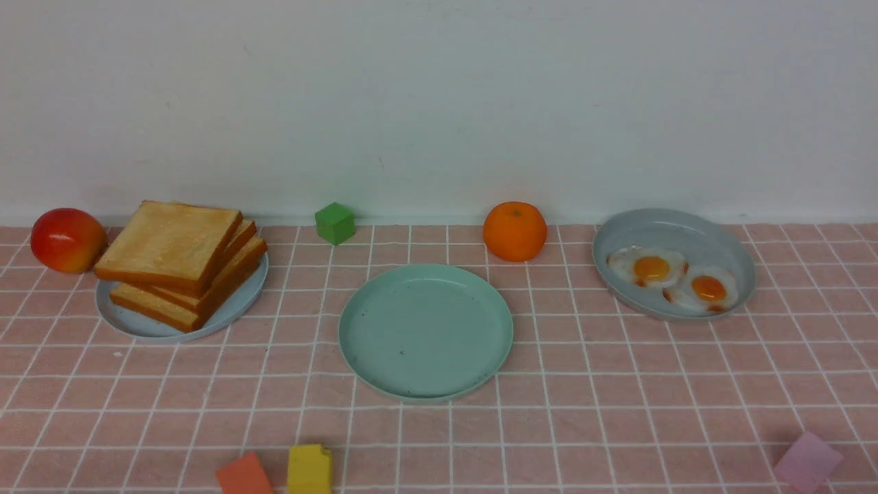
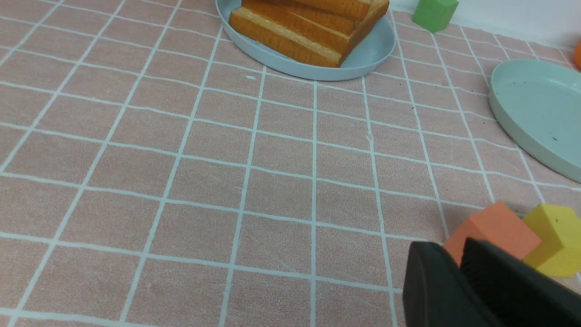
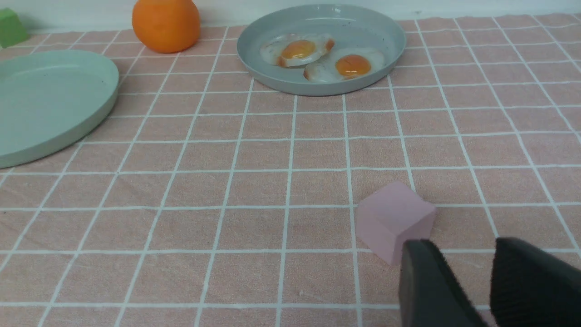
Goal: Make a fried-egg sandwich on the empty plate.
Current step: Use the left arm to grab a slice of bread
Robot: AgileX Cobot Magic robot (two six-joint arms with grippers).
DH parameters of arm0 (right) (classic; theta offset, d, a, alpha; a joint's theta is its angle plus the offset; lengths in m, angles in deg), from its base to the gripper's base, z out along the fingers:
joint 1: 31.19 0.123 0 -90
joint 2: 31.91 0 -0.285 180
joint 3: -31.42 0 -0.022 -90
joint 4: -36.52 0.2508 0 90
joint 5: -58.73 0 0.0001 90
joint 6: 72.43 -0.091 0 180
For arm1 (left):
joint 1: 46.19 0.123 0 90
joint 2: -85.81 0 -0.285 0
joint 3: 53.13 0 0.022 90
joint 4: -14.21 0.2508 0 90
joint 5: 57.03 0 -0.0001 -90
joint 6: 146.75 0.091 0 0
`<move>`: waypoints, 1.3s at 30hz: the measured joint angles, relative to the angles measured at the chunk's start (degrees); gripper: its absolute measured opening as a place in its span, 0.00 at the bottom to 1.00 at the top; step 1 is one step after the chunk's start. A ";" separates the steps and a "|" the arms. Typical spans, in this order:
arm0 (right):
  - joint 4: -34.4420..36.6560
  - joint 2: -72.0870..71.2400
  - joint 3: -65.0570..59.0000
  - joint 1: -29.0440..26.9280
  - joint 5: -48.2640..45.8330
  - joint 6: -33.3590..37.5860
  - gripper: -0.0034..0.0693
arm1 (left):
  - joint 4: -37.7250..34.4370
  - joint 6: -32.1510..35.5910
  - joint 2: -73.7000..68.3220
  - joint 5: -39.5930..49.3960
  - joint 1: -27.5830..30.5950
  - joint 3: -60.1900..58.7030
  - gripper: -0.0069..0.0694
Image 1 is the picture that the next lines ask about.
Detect grey egg plate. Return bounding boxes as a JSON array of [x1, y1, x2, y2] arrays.
[[592, 209, 757, 322]]

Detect fried egg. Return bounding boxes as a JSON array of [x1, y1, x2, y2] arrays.
[[606, 245, 689, 289], [662, 265, 738, 314]]

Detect orange fruit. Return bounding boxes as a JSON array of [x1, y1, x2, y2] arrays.
[[482, 201, 548, 262]]

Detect orange block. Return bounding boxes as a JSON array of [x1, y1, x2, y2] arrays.
[[215, 452, 275, 494]]

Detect pink checkered tablecloth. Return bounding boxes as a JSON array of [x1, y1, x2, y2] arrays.
[[1, 223, 877, 493]]

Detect green cube block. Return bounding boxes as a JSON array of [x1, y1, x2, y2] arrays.
[[314, 202, 357, 245]]

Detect light blue bread plate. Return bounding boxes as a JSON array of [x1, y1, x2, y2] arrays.
[[94, 253, 270, 344]]

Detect teal center plate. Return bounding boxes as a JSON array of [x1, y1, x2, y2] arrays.
[[337, 265, 514, 403]]

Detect pink block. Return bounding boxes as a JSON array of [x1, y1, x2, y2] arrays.
[[772, 432, 844, 493]]

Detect toast slice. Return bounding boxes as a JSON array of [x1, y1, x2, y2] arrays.
[[138, 237, 268, 315], [109, 258, 261, 333], [219, 219, 257, 267], [93, 200, 244, 297]]

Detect yellow block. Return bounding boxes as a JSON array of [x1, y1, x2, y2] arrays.
[[287, 444, 333, 494]]

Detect red yellow apple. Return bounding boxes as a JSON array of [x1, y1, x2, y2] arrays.
[[30, 209, 108, 273]]

